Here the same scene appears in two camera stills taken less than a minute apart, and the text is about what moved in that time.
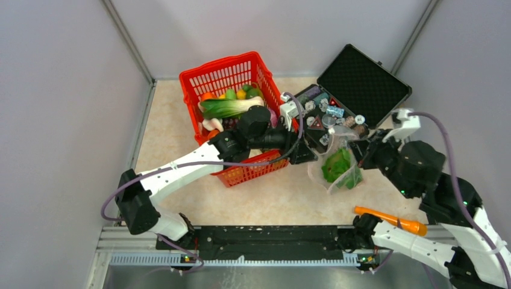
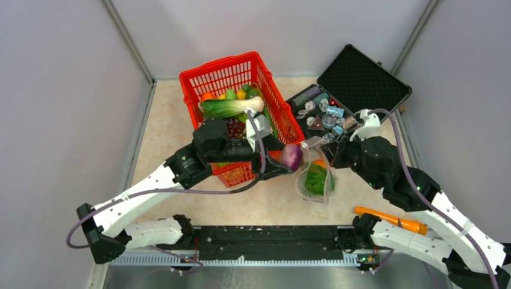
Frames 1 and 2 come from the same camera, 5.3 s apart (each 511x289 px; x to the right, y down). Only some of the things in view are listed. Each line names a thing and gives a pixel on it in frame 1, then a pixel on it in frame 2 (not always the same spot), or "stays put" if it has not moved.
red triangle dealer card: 316,124 stays put
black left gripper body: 291,152 to 257,160
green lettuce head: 337,169 to 315,179
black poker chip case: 355,91 stays put
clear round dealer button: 328,121 stays put
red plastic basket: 234,72 stays put
